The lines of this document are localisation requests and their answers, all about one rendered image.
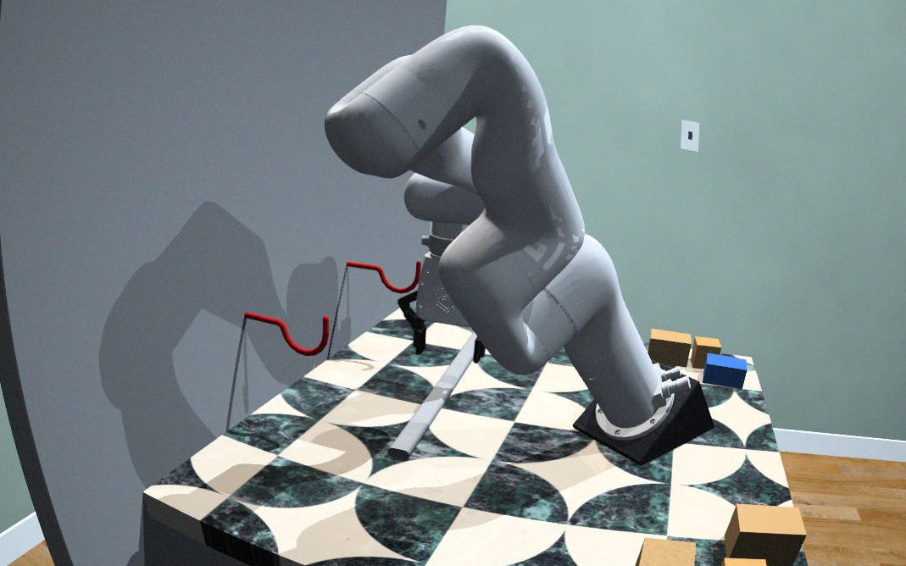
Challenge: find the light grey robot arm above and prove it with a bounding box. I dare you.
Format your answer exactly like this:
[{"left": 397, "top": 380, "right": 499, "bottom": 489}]
[{"left": 325, "top": 25, "right": 691, "bottom": 441}]

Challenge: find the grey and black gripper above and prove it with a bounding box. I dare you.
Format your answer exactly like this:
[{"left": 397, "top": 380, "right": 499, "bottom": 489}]
[{"left": 397, "top": 252, "right": 486, "bottom": 363}]

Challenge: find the grey wall panel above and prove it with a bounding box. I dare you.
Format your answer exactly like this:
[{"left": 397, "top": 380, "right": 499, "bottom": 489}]
[{"left": 0, "top": 0, "right": 447, "bottom": 566}]

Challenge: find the light grey metal tube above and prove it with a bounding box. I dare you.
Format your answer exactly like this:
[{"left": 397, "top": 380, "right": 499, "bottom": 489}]
[{"left": 387, "top": 332, "right": 477, "bottom": 459}]

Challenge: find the blue rectangular block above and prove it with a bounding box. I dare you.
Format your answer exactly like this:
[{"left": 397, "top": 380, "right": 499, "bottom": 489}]
[{"left": 703, "top": 353, "right": 747, "bottom": 389}]

